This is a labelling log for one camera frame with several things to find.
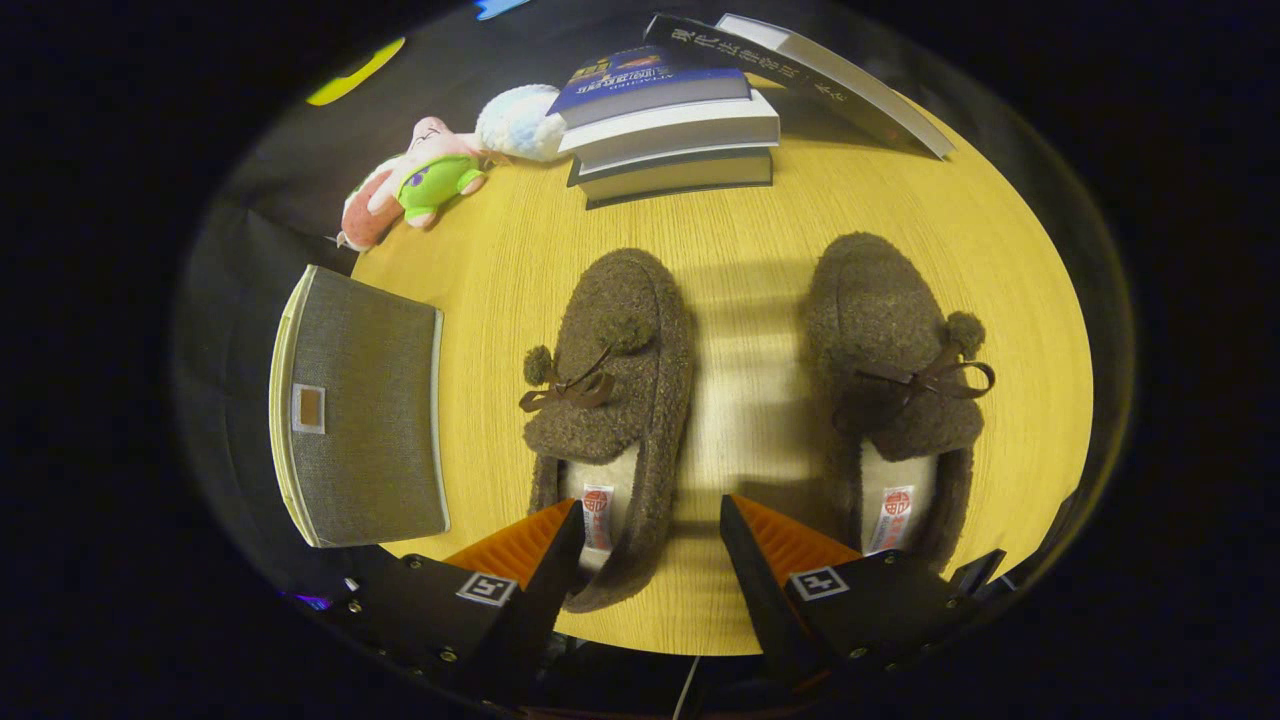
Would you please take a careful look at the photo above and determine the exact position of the grey fabric storage box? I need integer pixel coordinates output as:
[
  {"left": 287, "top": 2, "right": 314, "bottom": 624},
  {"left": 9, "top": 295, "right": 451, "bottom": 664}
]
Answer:
[{"left": 268, "top": 264, "right": 451, "bottom": 549}]

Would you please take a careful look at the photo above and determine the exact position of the brown fuzzy shoe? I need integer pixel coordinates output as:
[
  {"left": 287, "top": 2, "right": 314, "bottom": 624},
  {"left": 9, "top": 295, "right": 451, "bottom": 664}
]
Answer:
[
  {"left": 805, "top": 232, "right": 997, "bottom": 576},
  {"left": 518, "top": 247, "right": 696, "bottom": 614}
]

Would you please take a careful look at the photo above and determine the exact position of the pink starfish plush toy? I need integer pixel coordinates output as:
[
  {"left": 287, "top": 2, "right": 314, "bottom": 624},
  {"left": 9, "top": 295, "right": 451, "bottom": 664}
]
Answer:
[{"left": 375, "top": 117, "right": 491, "bottom": 231}]

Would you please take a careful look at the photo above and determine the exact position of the thick white-paged book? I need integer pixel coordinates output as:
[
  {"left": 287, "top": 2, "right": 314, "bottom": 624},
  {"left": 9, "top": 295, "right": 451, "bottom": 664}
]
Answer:
[{"left": 558, "top": 90, "right": 781, "bottom": 169}]

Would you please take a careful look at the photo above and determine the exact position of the dark cover book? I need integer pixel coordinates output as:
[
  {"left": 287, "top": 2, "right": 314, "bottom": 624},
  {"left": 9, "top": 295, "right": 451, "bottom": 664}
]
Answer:
[{"left": 567, "top": 148, "right": 776, "bottom": 211}]

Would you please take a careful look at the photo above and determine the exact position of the grey cover book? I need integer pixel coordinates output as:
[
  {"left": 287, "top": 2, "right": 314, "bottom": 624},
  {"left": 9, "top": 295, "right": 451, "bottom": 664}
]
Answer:
[{"left": 715, "top": 13, "right": 956, "bottom": 161}]

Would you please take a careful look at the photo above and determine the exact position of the watermelon slice plush toy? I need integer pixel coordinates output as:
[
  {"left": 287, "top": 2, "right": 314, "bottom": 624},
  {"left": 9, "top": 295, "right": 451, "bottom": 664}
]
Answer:
[{"left": 335, "top": 155, "right": 421, "bottom": 253}]

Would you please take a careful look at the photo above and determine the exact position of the black spine book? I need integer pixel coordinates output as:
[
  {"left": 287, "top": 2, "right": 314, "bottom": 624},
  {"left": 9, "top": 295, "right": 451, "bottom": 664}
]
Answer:
[{"left": 643, "top": 12, "right": 926, "bottom": 151}]

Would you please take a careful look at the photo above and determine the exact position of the white and blue plush toy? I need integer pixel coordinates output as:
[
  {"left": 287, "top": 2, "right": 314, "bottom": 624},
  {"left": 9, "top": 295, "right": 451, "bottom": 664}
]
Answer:
[{"left": 475, "top": 84, "right": 569, "bottom": 163}]

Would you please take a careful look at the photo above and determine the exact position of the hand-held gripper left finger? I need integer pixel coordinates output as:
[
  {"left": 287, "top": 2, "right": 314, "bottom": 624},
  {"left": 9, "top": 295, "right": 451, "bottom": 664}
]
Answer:
[{"left": 330, "top": 498, "right": 586, "bottom": 701}]

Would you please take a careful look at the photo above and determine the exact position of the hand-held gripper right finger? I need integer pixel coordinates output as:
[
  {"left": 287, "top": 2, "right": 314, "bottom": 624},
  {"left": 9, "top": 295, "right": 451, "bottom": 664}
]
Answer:
[{"left": 720, "top": 493, "right": 986, "bottom": 691}]

